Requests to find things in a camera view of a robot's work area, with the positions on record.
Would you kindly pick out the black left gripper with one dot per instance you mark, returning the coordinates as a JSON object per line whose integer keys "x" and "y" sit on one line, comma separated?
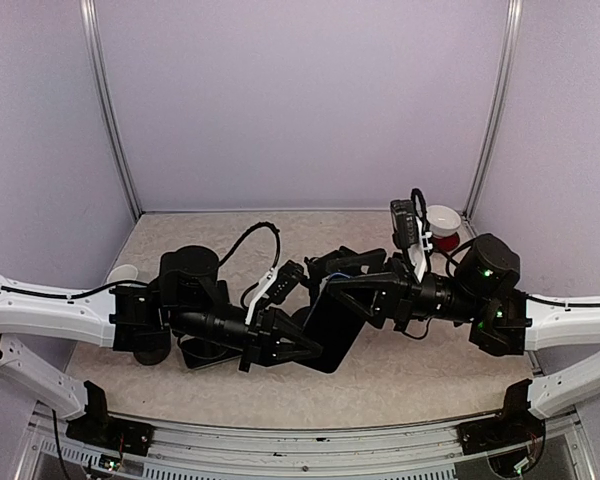
{"x": 262, "y": 341}

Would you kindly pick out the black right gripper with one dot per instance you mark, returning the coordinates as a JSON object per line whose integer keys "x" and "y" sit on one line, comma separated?
{"x": 396, "y": 299}

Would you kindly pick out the blue-edged black smartphone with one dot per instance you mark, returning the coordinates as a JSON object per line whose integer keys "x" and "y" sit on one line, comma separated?
{"x": 333, "y": 325}

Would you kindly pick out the black round-base pole stand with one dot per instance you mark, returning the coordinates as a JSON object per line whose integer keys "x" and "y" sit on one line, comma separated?
{"x": 312, "y": 281}

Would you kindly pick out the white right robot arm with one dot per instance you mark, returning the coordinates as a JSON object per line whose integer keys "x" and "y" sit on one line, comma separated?
{"x": 481, "y": 292}

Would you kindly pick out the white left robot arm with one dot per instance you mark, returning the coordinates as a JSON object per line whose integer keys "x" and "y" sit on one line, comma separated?
{"x": 186, "y": 298}

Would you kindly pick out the red round saucer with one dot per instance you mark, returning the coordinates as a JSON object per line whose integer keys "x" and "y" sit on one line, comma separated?
{"x": 446, "y": 238}

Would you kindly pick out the black smartphone silver edge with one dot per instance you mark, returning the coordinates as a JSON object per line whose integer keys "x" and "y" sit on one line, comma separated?
{"x": 198, "y": 354}

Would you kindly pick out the white ceramic bowl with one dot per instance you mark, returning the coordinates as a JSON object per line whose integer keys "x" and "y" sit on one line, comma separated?
{"x": 444, "y": 221}

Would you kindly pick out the light blue mug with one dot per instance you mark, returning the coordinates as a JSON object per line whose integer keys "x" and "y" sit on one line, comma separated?
{"x": 124, "y": 272}

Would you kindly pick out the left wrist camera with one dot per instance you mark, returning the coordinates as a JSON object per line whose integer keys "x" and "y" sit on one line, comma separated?
{"x": 274, "y": 287}

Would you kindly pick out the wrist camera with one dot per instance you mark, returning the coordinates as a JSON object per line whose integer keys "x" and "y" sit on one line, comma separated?
{"x": 411, "y": 233}
{"x": 274, "y": 287}

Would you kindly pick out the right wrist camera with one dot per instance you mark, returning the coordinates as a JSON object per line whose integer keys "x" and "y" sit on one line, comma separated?
{"x": 411, "y": 233}

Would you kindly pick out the brown-base plate phone stand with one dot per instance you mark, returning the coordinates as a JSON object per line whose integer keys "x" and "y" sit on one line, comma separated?
{"x": 152, "y": 357}

